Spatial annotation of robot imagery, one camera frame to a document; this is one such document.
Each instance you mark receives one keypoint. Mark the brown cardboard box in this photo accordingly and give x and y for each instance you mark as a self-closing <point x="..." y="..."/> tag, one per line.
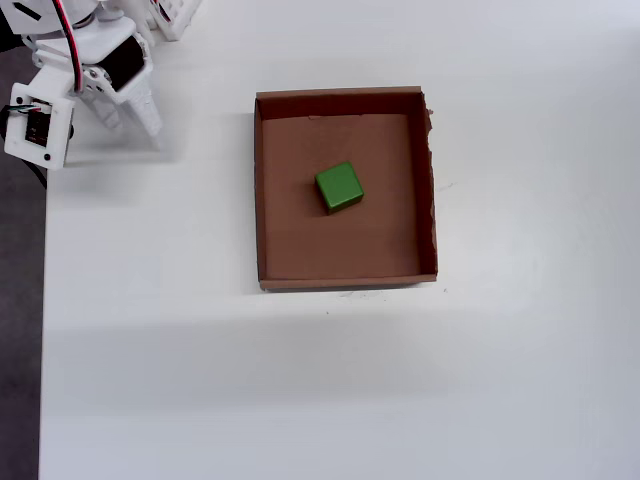
<point x="340" y="250"/>

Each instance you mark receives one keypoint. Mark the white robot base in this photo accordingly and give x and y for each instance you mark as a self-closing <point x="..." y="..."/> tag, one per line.
<point x="175" y="20"/>

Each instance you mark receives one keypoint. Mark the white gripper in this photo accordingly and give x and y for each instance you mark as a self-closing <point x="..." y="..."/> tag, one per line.
<point x="131" y="95"/>

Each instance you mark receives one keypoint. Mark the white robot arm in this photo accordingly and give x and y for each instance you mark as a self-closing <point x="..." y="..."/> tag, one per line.
<point x="82" y="10"/>

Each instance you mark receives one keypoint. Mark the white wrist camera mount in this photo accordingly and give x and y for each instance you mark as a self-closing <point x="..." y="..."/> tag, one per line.
<point x="57" y="130"/>

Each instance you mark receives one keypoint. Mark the green wooden cube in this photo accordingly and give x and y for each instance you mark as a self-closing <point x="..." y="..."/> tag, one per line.
<point x="339" y="186"/>

